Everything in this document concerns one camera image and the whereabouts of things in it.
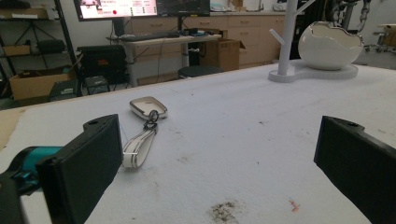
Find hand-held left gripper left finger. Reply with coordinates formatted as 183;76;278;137
35;113;124;224

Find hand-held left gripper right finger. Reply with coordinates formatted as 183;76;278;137
313;115;396;224

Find white car key with strap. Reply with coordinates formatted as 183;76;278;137
121;95;169;169

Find white eggshell-shaped bowl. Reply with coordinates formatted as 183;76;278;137
297;21;365;71

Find white tree-shaped key stand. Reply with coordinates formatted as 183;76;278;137
267;0;360;84

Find dark flat device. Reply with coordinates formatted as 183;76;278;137
48;79;79;103

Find open cardboard box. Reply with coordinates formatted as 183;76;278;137
8;67;78;101

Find black equipment case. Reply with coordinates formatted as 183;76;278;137
77;44;130;86

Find black metal shelf rack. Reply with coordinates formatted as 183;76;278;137
0;0;82;99

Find small cardboard box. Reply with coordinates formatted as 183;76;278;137
2;44;32;57

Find light wooden desk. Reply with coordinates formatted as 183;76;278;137
107;33;222;88

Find black keyboard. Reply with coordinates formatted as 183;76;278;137
119;32;181;43

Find black round stool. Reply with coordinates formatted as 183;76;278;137
177;64;224;79

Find wooden cabinet row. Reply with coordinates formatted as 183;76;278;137
130;12;286;68

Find brown cardboard box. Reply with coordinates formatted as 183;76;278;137
201;29;247;73

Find dark computer monitor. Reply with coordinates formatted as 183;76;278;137
156;0;211;18

